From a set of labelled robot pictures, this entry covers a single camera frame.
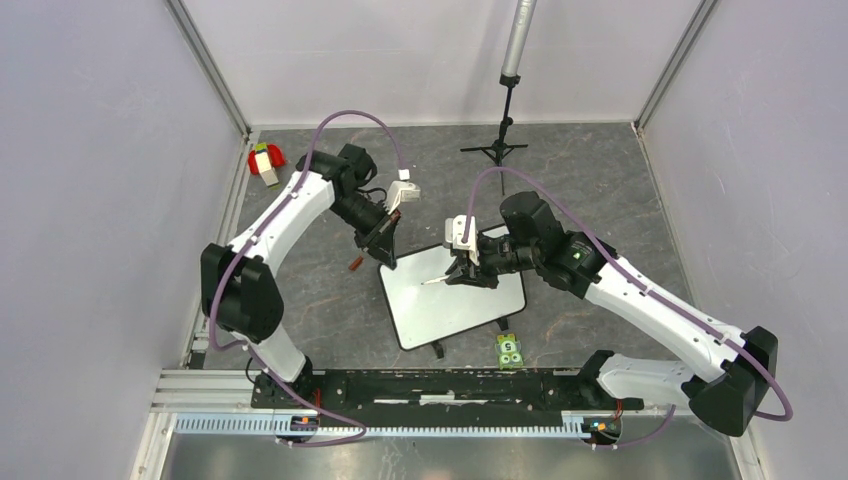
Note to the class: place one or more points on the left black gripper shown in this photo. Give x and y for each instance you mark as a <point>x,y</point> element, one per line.
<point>383,249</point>

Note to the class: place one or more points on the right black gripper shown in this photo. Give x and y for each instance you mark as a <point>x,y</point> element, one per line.
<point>458,274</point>

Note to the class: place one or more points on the white marker red cap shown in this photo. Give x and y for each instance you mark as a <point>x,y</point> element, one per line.
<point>436,280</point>

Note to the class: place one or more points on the white whiteboard black frame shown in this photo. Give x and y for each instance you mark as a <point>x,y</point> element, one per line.
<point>424,315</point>

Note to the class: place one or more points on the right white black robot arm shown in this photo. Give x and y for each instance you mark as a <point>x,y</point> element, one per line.
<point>721,372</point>

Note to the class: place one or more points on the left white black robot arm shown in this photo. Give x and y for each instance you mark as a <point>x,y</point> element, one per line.
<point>239,291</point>

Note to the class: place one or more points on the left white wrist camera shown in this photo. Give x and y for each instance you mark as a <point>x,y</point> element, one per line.
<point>402,190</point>

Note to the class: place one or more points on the green toy block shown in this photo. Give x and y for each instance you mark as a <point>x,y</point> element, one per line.
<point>509,353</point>

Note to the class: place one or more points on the red multicolour toy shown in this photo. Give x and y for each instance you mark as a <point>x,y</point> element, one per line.
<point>264,161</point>

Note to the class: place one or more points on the grey cylinder on stand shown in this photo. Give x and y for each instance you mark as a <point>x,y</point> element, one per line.
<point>517,39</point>

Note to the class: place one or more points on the black tripod stand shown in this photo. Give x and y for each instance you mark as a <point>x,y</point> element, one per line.
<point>499,149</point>

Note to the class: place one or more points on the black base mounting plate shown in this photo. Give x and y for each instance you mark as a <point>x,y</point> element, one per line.
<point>534,397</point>

